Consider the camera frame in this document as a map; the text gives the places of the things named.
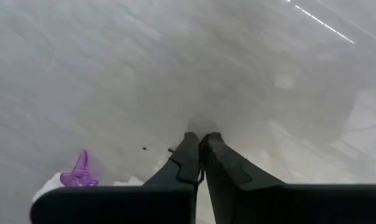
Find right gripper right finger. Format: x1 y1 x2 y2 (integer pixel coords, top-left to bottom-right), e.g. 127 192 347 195
201 132 285 224

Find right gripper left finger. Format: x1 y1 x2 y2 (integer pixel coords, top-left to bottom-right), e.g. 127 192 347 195
143 131 201 188

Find purple witch hat toy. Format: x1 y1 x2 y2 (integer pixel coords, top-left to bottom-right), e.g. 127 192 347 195
59 149 100 187

